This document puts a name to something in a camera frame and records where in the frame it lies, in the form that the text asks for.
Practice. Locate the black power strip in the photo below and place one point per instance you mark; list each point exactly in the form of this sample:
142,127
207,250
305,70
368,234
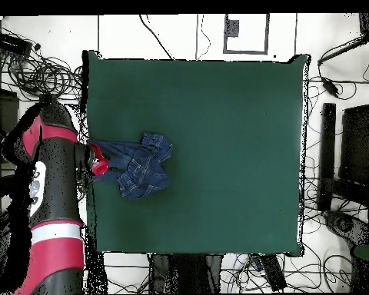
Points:
273,272

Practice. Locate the wide black panel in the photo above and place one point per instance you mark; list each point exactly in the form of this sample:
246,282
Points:
7,110
356,144

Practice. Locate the blue denim jeans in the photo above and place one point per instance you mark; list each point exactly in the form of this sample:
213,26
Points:
141,172

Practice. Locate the black bar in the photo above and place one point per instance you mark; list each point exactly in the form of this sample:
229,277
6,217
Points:
341,50

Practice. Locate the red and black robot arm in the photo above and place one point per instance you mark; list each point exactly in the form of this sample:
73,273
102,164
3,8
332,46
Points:
55,255

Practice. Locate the grey square frame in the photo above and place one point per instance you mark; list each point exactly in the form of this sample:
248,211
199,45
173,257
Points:
226,46

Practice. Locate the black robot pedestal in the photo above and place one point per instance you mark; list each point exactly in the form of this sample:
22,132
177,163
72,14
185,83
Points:
187,273

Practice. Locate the black electronics box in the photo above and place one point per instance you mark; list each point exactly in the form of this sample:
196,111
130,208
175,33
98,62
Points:
10,43

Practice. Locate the dark green table cloth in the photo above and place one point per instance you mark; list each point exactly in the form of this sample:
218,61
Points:
233,153

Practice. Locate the black power adapter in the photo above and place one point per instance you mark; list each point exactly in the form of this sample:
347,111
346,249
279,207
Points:
330,86

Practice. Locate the narrow black panel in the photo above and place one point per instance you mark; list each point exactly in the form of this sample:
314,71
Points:
327,153
46,97

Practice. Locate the black stand base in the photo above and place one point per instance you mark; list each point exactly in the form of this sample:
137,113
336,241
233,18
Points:
347,226

